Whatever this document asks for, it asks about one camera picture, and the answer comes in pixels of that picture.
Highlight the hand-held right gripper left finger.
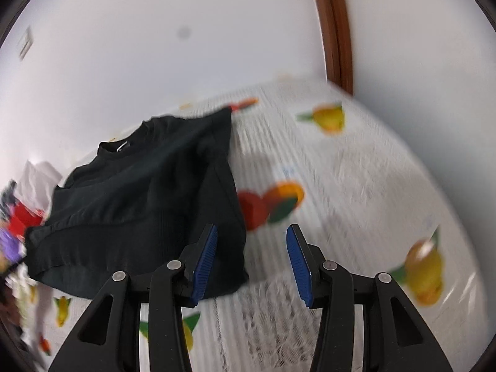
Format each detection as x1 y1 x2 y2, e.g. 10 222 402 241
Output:
48 224 218 372

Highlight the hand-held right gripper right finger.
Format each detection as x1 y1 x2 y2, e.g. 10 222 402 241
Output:
286 224 454 372

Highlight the black sweatshirt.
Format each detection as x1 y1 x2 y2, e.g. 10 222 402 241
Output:
24 108 249 308

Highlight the fruit print tablecloth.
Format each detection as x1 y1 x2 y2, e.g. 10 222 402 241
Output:
23 81 489 372

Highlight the red paper bag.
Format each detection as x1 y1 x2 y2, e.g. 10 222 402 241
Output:
8 201 46 238

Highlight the white plastic bag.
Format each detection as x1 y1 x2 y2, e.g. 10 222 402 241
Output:
17 161 63 218

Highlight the brown wooden door frame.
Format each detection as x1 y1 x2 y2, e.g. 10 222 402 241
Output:
308 0 354 95

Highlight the white light switch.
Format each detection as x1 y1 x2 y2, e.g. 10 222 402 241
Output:
17 26 35 60

